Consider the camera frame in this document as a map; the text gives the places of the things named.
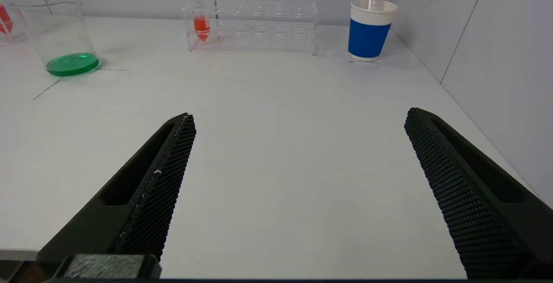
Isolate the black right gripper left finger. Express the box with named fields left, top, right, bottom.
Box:
left=36, top=113, right=196, bottom=281

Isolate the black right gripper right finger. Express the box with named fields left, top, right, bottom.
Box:
left=405, top=108, right=553, bottom=280

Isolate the clear glass beaker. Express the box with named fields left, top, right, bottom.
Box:
left=9, top=0, right=102, bottom=77

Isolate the test tube with red pigment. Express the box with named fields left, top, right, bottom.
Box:
left=191, top=0, right=212, bottom=42
left=0, top=4, right=13, bottom=34

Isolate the clear acrylic test tube rack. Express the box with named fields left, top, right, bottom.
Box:
left=0, top=0, right=29, bottom=44
left=181, top=0, right=319, bottom=55

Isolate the blue white paper cup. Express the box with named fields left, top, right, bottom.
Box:
left=347, top=0, right=399, bottom=62

